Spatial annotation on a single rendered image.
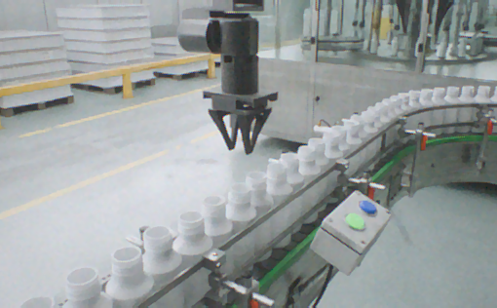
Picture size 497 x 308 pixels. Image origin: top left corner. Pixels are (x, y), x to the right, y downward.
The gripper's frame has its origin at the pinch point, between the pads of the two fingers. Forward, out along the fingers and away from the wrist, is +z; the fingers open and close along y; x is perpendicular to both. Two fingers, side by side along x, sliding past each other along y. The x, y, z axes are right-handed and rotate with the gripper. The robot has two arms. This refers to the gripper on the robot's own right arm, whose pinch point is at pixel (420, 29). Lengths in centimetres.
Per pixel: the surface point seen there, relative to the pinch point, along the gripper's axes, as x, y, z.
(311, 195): 22.9, 12.0, 33.0
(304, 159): 22.8, 14.1, 25.4
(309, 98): -249, 149, 84
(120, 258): 68, 16, 25
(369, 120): -13.0, 13.1, 25.2
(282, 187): 34.0, 12.8, 27.2
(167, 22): -632, 709, 57
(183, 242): 59, 15, 27
